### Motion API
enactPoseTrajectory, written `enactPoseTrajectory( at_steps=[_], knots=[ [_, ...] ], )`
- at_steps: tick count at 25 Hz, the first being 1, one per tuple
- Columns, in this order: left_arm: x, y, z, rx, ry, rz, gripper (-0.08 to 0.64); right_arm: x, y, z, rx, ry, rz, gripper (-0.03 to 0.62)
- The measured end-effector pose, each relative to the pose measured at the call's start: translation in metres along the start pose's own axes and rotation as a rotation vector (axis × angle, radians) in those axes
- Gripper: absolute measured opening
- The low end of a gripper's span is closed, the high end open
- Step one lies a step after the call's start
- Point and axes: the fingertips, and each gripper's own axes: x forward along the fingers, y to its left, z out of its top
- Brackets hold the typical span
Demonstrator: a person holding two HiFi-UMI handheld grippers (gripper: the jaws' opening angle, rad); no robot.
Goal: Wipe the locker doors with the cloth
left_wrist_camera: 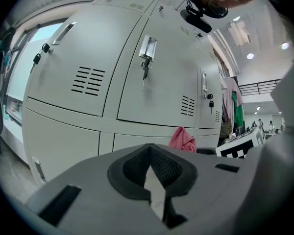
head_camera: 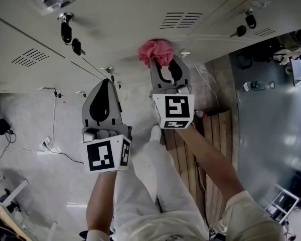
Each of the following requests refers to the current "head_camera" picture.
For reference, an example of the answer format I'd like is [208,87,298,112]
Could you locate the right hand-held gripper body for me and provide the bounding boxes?
[151,83,196,130]

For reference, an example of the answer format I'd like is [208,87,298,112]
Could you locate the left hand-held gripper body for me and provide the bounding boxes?
[80,124,133,175]

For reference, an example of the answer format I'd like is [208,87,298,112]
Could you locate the pink microfibre cloth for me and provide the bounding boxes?
[137,39,175,68]

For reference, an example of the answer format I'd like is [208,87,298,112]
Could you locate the grey metal lockers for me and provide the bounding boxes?
[0,0,301,95]

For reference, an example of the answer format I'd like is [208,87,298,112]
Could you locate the person's right forearm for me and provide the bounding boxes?
[175,126,244,207]

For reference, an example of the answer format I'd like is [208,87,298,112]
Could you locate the khaki shoulder bag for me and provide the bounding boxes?
[285,28,301,52]

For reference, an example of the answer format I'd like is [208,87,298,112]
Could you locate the person's left forearm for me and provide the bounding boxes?
[86,171,119,235]

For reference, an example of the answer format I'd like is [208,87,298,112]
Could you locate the wooden slat platform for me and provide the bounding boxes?
[162,108,233,222]

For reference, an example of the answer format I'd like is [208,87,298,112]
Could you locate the person's white trousers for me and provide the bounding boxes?
[112,132,209,241]

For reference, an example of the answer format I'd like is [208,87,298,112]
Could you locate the clear bottle green label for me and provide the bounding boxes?
[242,80,276,92]

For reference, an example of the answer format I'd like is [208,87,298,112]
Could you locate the white cloth bag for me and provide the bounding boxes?
[277,49,301,65]

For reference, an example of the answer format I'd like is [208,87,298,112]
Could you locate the wooden desk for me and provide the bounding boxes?
[0,196,28,241]

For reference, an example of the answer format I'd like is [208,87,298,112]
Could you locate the white cartoon print shirt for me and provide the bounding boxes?
[79,189,284,241]

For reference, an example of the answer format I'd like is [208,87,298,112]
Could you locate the thin white cable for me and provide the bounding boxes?
[0,147,45,160]

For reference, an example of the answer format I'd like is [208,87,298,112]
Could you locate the black cable with adapter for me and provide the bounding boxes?
[1,128,18,158]

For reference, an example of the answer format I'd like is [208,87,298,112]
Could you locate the white metal frame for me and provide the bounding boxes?
[0,176,29,209]

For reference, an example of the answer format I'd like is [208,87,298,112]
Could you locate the white wire shelf rack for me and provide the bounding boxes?
[264,187,301,223]

